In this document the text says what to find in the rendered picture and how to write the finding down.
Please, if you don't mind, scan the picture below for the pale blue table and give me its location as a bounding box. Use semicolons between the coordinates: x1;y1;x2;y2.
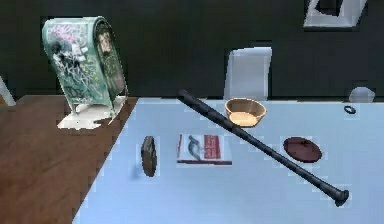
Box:
71;97;384;224

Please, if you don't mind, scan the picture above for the white framed window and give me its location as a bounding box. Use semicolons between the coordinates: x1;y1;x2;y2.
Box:
303;0;369;28

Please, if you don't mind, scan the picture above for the green graffiti bin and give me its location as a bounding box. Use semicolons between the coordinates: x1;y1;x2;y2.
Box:
41;15;129;118

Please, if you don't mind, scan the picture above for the dark red round lid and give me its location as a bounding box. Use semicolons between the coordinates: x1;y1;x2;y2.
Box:
282;136;323;164

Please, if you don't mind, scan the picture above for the red and white book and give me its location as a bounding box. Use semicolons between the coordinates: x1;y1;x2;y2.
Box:
176;133;233;166

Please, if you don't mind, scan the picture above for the white slanted bar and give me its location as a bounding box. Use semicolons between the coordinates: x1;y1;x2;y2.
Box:
0;75;17;108

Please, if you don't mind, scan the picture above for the black baseball bat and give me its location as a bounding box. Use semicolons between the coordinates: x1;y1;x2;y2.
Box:
176;89;350;208

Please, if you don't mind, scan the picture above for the tan wooden bowl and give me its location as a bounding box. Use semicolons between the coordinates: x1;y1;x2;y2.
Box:
224;97;268;128

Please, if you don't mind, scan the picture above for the dark brown upright disc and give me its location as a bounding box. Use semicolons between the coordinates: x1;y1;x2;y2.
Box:
140;135;158;178

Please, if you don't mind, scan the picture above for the pale grey round chair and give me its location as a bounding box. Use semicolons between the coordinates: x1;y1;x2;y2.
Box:
348;86;376;104

